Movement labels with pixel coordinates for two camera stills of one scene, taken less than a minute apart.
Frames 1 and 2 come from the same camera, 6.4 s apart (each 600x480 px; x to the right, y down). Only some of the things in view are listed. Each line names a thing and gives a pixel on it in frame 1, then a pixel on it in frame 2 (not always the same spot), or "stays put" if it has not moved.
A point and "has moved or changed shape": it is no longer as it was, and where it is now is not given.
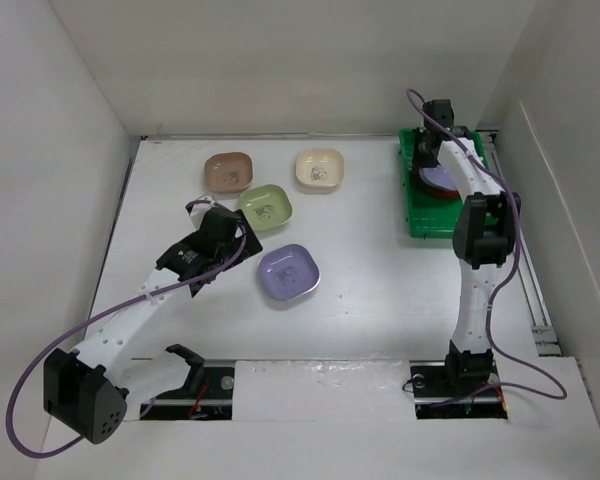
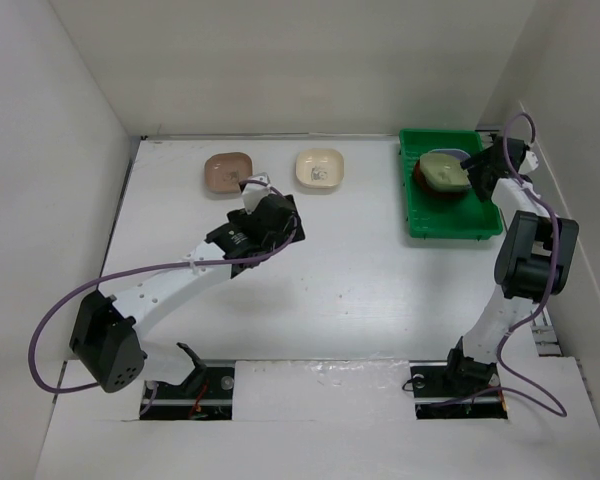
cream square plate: x=319 y=168 stays put
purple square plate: x=437 y=177 has moved or changed shape
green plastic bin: x=429 y=216 stays put
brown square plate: x=228 y=172 stays put
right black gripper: x=420 y=160 → x=475 y=170
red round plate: x=433 y=189 stays put
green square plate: x=266 y=206 has moved or changed shape
